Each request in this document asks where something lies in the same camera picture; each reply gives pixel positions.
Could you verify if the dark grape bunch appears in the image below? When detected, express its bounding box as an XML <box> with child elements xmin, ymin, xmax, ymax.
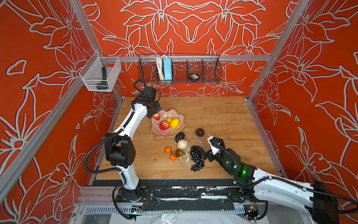
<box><xmin>190</xmin><ymin>146</ymin><xmax>205</xmax><ymax>172</ymax></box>

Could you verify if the beige garlic bulb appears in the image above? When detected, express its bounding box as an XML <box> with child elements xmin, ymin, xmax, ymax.
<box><xmin>177</xmin><ymin>139</ymin><xmax>189</xmax><ymax>150</ymax></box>

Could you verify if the green red fig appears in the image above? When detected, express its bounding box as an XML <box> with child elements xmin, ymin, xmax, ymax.
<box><xmin>175</xmin><ymin>149</ymin><xmax>186</xmax><ymax>157</ymax></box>

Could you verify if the dark avocado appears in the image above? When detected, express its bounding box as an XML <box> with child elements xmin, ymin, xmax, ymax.
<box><xmin>175</xmin><ymin>132</ymin><xmax>185</xmax><ymax>143</ymax></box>

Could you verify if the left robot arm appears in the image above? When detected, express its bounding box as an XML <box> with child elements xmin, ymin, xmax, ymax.
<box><xmin>84</xmin><ymin>86</ymin><xmax>161</xmax><ymax>220</ymax></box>

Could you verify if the clear plastic wall bin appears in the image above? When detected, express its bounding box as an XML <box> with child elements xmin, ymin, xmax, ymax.
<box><xmin>79</xmin><ymin>52</ymin><xmax>122</xmax><ymax>92</ymax></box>

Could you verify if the light blue box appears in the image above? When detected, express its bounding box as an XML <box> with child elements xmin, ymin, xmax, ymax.
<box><xmin>163</xmin><ymin>58</ymin><xmax>172</xmax><ymax>83</ymax></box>

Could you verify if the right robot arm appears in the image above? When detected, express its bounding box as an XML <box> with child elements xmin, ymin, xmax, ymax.
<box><xmin>204</xmin><ymin>136</ymin><xmax>358</xmax><ymax>224</ymax></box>

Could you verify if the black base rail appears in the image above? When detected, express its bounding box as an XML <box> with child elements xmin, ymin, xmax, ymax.
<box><xmin>115</xmin><ymin>179</ymin><xmax>266</xmax><ymax>214</ymax></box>

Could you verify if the red strawberry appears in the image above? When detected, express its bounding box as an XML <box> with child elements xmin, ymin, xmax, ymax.
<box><xmin>153</xmin><ymin>113</ymin><xmax>161</xmax><ymax>121</ymax></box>

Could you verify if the small orange tangerine upper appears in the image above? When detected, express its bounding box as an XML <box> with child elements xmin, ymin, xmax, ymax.
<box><xmin>166</xmin><ymin>147</ymin><xmax>172</xmax><ymax>154</ymax></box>

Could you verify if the pink scalloped fruit bowl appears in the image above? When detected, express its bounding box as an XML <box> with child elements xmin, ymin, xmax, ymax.
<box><xmin>151</xmin><ymin>109</ymin><xmax>185</xmax><ymax>138</ymax></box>

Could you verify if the red apple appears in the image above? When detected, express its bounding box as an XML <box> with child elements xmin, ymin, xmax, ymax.
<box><xmin>159</xmin><ymin>120</ymin><xmax>170</xmax><ymax>131</ymax></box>

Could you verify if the large yellow lemon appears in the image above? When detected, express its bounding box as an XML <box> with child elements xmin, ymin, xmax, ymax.
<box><xmin>170</xmin><ymin>118</ymin><xmax>180</xmax><ymax>129</ymax></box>

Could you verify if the dark purple mangosteen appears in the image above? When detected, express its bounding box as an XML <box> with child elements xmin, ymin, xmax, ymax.
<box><xmin>195</xmin><ymin>128</ymin><xmax>205</xmax><ymax>137</ymax></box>

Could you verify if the black wire wall basket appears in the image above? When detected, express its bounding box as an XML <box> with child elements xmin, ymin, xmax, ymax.
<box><xmin>138</xmin><ymin>53</ymin><xmax>222</xmax><ymax>84</ymax></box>

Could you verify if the small orange tangerine lower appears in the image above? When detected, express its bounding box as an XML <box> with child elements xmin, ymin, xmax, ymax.
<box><xmin>170</xmin><ymin>155</ymin><xmax>177</xmax><ymax>161</ymax></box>

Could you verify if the dark green brush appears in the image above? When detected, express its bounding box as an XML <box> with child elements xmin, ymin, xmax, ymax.
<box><xmin>96</xmin><ymin>67</ymin><xmax>109</xmax><ymax>90</ymax></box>

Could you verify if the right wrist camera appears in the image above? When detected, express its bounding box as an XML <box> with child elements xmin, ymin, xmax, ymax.
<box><xmin>207</xmin><ymin>136</ymin><xmax>225</xmax><ymax>156</ymax></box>

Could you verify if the white coiled cable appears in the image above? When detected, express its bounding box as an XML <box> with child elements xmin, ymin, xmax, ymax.
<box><xmin>156</xmin><ymin>55</ymin><xmax>165</xmax><ymax>82</ymax></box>

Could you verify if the small orange tangerine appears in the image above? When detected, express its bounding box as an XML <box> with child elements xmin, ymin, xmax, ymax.
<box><xmin>170</xmin><ymin>155</ymin><xmax>177</xmax><ymax>161</ymax></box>
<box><xmin>166</xmin><ymin>147</ymin><xmax>172</xmax><ymax>154</ymax></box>

